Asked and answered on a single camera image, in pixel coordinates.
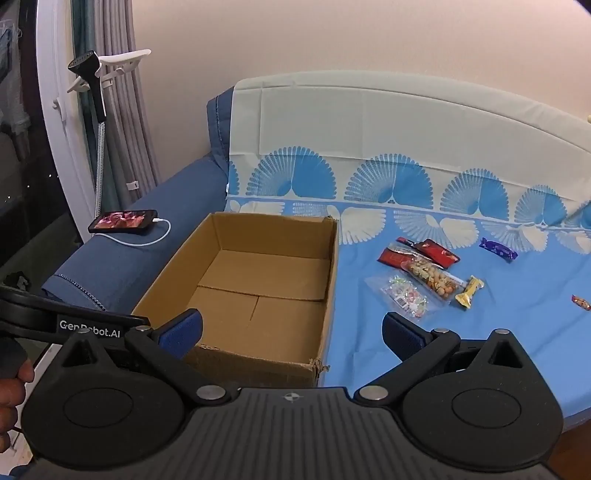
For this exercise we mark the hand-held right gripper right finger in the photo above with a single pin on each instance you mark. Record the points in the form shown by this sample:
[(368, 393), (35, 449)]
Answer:
[(406, 336)]

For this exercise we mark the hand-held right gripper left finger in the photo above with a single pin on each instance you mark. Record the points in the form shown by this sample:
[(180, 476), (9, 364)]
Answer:
[(180, 333)]

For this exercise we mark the clear bag of candies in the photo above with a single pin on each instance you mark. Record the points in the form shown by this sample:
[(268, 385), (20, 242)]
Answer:
[(404, 295)]

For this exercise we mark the clear bag of coated nuts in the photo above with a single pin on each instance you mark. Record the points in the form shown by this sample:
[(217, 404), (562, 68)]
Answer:
[(431, 279)]

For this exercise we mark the yellow candy bar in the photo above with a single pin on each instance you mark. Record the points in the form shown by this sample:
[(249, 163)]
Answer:
[(470, 293)]

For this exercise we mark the red striped packet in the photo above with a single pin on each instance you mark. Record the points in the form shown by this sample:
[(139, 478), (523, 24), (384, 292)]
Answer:
[(392, 258)]

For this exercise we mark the glossy red snack bag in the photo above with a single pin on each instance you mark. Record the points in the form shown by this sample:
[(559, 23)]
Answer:
[(436, 251)]

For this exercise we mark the brown cardboard box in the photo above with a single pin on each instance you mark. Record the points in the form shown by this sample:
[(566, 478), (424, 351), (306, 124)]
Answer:
[(258, 286)]

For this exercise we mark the purple candy bar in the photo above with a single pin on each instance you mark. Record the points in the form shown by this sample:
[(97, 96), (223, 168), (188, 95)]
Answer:
[(497, 249)]

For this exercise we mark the small red candy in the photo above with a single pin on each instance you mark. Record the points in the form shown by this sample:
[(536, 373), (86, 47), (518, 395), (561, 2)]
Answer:
[(581, 302)]

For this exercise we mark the person's left hand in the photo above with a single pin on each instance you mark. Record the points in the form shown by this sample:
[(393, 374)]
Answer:
[(11, 401)]

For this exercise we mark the blue denim sofa armrest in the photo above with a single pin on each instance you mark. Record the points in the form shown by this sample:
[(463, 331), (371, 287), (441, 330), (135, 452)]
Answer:
[(138, 263)]

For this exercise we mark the blue fan-print sheet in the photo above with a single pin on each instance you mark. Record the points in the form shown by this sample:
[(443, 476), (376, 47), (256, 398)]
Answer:
[(508, 286)]

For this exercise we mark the black smartphone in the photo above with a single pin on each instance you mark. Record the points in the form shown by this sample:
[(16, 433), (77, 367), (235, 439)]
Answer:
[(122, 220)]

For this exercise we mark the white curtain clip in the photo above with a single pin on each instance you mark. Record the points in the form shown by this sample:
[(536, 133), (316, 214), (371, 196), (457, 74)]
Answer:
[(133, 185)]

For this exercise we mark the grey curtain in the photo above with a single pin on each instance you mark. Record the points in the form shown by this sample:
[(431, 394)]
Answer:
[(129, 115)]

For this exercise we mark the white plastic hanger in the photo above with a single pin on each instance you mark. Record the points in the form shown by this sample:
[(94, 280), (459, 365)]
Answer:
[(129, 57)]

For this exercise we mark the teal curtain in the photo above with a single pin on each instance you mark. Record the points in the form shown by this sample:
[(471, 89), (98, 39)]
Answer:
[(87, 27)]

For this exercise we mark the white window frame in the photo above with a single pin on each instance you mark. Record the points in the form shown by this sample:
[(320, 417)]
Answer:
[(55, 138)]

